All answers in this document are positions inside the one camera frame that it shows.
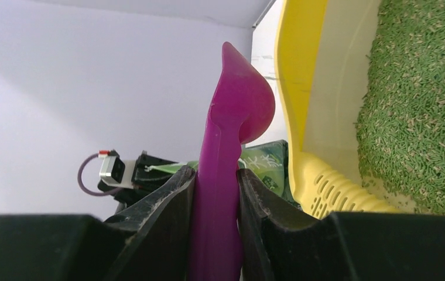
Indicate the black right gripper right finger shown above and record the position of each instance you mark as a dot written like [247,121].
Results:
[283,243]

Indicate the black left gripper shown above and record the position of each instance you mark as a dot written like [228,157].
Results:
[150,173]

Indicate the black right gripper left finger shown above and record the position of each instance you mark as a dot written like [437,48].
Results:
[146,241]

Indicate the green cat litter bag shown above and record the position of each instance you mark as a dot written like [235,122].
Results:
[269,161]

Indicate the magenta plastic scoop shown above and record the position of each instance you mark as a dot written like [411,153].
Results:
[241,110]

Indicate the yellow litter box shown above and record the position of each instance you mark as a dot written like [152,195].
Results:
[321,65]

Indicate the green litter granules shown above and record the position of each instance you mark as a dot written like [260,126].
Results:
[401,123]

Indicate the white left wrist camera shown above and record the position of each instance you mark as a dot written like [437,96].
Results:
[114,171]

